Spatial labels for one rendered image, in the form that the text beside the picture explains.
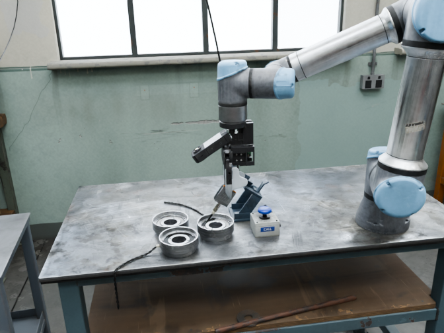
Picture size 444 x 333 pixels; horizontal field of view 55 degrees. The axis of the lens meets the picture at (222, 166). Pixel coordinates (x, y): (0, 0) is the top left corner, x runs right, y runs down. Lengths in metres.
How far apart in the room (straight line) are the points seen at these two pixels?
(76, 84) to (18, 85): 0.33
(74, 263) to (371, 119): 2.37
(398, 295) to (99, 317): 0.92
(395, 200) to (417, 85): 0.27
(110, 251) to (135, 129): 1.64
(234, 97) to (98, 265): 0.55
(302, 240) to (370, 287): 0.38
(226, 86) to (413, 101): 0.44
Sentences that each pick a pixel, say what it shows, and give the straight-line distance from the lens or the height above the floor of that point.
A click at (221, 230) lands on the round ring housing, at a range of 1.19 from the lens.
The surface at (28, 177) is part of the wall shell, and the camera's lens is 2.98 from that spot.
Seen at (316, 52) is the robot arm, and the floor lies 1.29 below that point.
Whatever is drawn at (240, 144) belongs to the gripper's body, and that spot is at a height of 1.07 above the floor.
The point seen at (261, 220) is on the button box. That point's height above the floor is 0.85.
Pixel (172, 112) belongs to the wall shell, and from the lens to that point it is 2.75.
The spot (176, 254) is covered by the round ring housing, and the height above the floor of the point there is 0.82.
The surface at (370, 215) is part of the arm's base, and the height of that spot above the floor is 0.84.
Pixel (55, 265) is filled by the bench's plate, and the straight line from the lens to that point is 1.20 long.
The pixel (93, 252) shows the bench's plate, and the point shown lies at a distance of 1.23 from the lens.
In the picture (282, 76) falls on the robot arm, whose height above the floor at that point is 1.25.
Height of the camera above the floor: 1.40
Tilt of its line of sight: 20 degrees down
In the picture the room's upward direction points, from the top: 2 degrees counter-clockwise
